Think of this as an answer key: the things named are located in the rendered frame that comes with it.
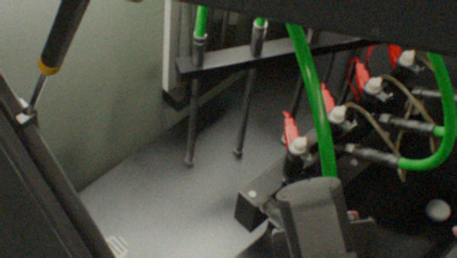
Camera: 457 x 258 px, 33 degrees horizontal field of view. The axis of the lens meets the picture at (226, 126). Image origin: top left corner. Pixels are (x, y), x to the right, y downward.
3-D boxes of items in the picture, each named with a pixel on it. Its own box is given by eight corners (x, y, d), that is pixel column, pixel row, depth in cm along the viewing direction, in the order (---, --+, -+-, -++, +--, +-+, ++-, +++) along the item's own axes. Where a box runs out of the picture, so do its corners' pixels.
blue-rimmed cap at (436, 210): (438, 227, 130) (441, 223, 129) (419, 211, 132) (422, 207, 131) (452, 213, 132) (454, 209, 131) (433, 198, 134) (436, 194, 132)
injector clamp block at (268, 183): (272, 281, 122) (287, 235, 110) (228, 238, 126) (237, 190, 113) (404, 162, 138) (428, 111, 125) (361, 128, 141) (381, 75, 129)
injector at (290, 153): (287, 242, 119) (311, 169, 102) (264, 221, 121) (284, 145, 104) (299, 232, 120) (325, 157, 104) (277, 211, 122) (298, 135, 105)
